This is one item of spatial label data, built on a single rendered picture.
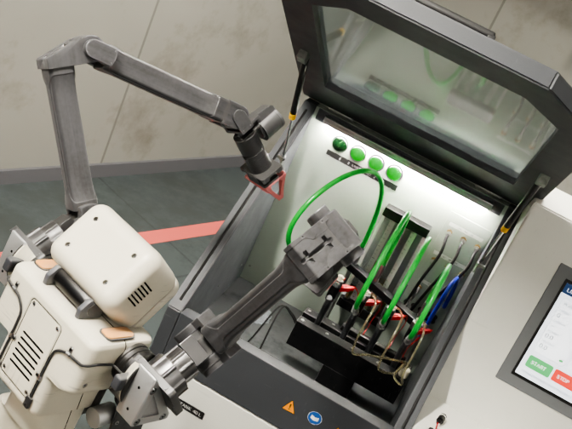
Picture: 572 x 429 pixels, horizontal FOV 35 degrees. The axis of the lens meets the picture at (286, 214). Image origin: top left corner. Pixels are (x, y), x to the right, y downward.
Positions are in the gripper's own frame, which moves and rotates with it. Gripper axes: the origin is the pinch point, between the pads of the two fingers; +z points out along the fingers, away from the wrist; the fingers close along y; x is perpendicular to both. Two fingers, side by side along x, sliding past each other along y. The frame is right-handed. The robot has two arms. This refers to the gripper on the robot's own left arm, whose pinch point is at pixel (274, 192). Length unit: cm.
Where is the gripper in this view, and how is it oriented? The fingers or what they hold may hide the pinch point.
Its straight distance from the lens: 228.7
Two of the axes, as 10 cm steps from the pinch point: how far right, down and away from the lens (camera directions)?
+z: 3.5, 7.0, 6.2
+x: -7.3, 6.2, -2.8
